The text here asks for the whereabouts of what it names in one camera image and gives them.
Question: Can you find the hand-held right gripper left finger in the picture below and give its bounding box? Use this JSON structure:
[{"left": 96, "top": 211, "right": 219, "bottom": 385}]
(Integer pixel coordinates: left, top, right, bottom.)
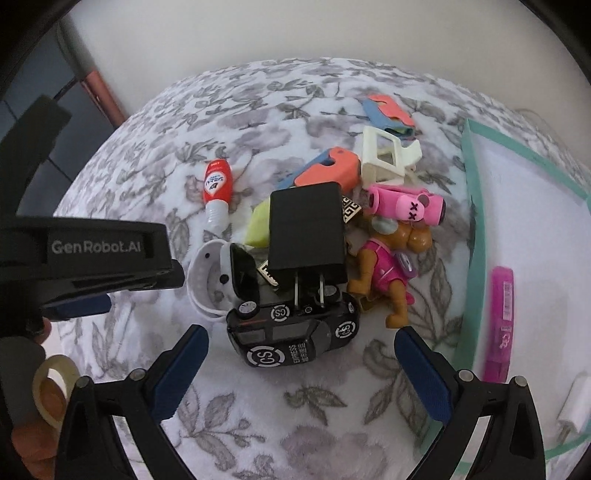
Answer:
[{"left": 55, "top": 324, "right": 209, "bottom": 480}]

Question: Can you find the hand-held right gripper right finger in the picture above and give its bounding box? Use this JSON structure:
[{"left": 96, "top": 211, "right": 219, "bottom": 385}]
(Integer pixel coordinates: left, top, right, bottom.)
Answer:
[{"left": 393, "top": 325, "right": 546, "bottom": 480}]

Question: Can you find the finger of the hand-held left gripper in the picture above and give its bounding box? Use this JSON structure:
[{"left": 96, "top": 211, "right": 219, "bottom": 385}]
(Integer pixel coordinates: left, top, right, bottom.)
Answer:
[{"left": 42, "top": 257, "right": 186, "bottom": 322}]

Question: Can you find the black toy car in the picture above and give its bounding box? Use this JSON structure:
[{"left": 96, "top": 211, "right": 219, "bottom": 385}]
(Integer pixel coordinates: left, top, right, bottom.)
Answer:
[{"left": 225, "top": 290, "right": 362, "bottom": 370}]

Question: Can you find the orange doll figure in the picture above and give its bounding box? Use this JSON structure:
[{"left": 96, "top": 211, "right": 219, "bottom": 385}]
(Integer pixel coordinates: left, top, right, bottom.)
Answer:
[{"left": 346, "top": 220, "right": 435, "bottom": 329}]

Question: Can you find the red bottle with white cap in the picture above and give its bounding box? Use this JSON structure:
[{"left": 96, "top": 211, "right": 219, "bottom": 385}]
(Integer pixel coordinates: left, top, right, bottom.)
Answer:
[{"left": 202, "top": 159, "right": 232, "bottom": 234}]

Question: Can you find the pink cylinder toy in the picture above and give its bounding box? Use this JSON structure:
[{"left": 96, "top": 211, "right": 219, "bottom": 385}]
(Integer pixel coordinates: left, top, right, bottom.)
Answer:
[{"left": 367, "top": 184, "right": 446, "bottom": 227}]

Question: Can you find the black charger adapter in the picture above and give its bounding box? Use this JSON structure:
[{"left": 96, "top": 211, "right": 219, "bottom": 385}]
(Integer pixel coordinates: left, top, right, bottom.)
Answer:
[{"left": 267, "top": 181, "right": 348, "bottom": 315}]

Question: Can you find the white tray with teal rim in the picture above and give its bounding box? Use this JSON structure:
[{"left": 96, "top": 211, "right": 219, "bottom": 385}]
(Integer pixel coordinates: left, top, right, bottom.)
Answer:
[{"left": 455, "top": 117, "right": 591, "bottom": 462}]

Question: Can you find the person's left hand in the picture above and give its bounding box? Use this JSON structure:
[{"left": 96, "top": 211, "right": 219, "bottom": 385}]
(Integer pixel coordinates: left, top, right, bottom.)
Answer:
[{"left": 8, "top": 413, "right": 63, "bottom": 480}]

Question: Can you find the clear tape roll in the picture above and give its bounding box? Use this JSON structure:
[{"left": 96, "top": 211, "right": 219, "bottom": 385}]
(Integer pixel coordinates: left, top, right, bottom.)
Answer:
[{"left": 32, "top": 354, "right": 80, "bottom": 428}]

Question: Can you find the yellow-green plastic piece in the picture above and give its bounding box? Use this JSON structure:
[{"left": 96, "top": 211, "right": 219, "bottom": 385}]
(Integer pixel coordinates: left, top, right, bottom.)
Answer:
[{"left": 244, "top": 199, "right": 272, "bottom": 250}]

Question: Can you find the cream plastic holder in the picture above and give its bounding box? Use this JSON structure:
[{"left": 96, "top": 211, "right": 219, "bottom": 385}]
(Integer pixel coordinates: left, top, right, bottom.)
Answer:
[{"left": 360, "top": 126, "right": 423, "bottom": 186}]

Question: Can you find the grey floral blanket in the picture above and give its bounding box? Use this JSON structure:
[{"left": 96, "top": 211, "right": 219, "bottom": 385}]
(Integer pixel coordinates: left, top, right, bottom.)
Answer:
[{"left": 53, "top": 56, "right": 591, "bottom": 480}]

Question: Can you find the orange and blue folding toy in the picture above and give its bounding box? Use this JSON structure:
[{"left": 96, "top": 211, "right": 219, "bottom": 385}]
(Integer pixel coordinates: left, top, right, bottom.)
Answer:
[
  {"left": 276, "top": 147, "right": 361, "bottom": 190},
  {"left": 361, "top": 95, "right": 416, "bottom": 139}
]

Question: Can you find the gold patterned keychain tag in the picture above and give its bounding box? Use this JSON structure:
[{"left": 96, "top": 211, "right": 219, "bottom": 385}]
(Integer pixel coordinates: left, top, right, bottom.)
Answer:
[
  {"left": 341, "top": 194, "right": 365, "bottom": 227},
  {"left": 257, "top": 259, "right": 283, "bottom": 291}
]

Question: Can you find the red-brown wooden frame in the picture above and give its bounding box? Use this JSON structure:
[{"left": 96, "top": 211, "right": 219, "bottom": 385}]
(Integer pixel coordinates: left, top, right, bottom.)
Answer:
[{"left": 78, "top": 69, "right": 129, "bottom": 126}]

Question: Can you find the white plug with cable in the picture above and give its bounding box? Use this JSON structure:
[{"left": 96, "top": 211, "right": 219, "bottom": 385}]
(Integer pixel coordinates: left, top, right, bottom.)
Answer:
[{"left": 556, "top": 376, "right": 591, "bottom": 435}]

